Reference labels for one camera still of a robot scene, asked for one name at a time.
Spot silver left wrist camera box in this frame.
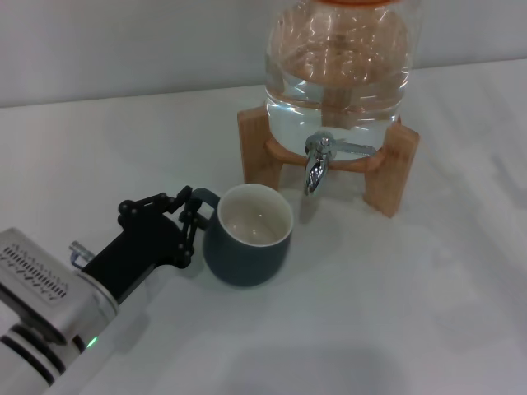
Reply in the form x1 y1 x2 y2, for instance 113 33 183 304
0 227 98 342

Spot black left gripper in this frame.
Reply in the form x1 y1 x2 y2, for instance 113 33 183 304
80 185 207 304

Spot clear glass water jar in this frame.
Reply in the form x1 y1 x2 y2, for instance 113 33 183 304
263 0 425 160

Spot black ceramic cup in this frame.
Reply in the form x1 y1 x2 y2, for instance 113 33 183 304
191 184 294 287

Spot wooden jar stand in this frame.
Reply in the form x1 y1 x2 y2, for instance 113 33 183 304
236 105 421 218

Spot chrome faucet with lever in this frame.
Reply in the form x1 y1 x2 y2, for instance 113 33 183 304
303 130 377 198

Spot silver cable connector plug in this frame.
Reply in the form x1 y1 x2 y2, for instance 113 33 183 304
68 240 95 265

